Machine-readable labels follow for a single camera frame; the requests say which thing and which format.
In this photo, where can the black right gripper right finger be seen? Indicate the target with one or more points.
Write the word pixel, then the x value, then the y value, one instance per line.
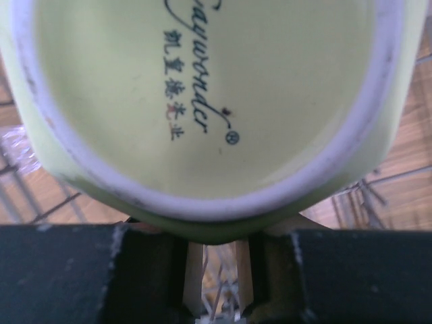
pixel 338 276

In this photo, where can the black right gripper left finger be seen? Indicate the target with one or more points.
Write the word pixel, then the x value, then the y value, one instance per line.
pixel 90 274

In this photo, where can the grey wire dish rack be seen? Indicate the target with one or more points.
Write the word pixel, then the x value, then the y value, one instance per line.
pixel 396 196

